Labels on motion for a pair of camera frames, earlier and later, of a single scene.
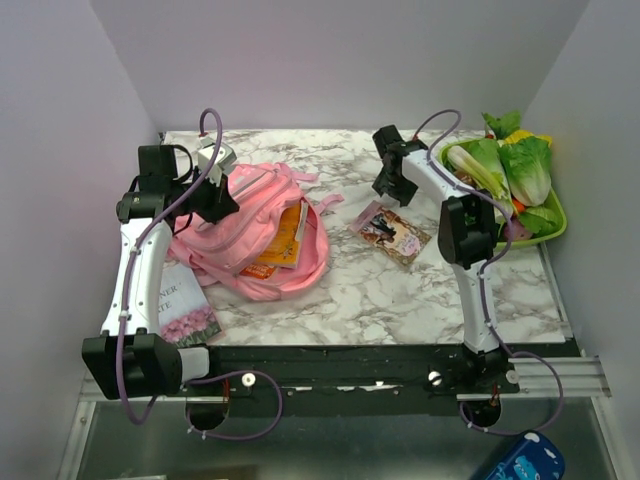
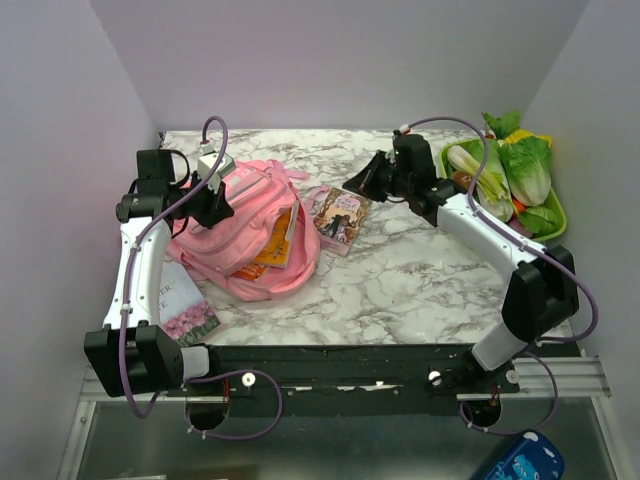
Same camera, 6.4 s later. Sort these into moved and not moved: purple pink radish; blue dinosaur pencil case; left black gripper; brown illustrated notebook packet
Moved: brown illustrated notebook packet
Not moved: left black gripper; blue dinosaur pencil case; purple pink radish
